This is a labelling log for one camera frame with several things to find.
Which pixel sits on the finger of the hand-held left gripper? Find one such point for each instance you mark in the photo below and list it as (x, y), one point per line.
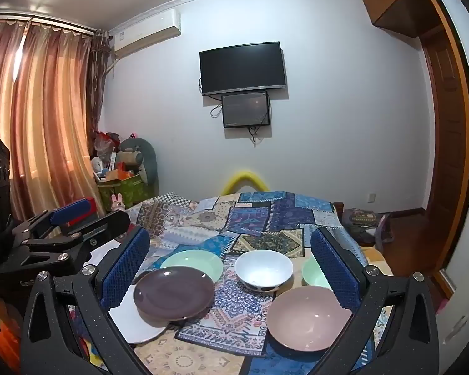
(72, 210)
(101, 229)

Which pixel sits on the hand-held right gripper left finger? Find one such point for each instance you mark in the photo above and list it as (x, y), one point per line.
(126, 269)

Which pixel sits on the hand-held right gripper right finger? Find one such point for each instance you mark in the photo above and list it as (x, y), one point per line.
(336, 273)

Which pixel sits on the green bowl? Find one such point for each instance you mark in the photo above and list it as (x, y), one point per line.
(312, 273)

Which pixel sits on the purple plate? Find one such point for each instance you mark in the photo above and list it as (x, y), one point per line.
(172, 293)

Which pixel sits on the pink bowl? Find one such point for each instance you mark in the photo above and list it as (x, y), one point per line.
(305, 316)

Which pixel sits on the white plate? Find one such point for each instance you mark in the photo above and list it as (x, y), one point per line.
(136, 326)

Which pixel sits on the green plate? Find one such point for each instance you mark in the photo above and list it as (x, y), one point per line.
(195, 259)

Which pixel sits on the white bowl with dark dots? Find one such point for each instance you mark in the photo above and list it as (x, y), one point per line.
(264, 267)

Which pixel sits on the white cloth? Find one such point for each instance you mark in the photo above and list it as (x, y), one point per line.
(101, 254)

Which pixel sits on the pink bunny toy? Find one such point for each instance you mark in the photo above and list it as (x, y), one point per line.
(118, 202)

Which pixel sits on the green storage box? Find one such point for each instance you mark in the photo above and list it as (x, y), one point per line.
(125, 191)

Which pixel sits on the patterned bag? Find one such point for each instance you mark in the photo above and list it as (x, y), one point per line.
(361, 218)

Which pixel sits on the red plastic bag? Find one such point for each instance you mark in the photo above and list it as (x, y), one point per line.
(101, 142)

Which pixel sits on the orange curtain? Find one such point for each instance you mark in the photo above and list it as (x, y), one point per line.
(43, 125)

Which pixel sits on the patchwork printed blanket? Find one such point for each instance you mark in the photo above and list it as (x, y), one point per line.
(258, 218)

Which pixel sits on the dark patterned curtain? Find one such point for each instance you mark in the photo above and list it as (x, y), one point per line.
(97, 86)

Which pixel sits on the yellow foam tube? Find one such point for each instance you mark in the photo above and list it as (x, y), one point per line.
(244, 177)

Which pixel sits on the orange yellow printed bag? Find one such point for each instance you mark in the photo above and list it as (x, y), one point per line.
(0, 332)

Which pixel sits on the brown wooden door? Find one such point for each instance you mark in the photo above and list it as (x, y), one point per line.
(445, 144)

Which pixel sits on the white air conditioner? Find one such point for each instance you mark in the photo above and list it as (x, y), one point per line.
(148, 33)

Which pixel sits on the white wall outlet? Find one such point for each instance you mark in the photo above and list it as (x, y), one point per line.
(371, 197)

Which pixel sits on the small black wall monitor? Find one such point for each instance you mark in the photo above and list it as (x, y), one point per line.
(245, 109)

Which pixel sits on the black wall television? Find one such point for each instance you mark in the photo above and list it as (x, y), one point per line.
(242, 66)

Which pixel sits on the brown wooden wall cabinet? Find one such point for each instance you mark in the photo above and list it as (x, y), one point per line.
(394, 0)

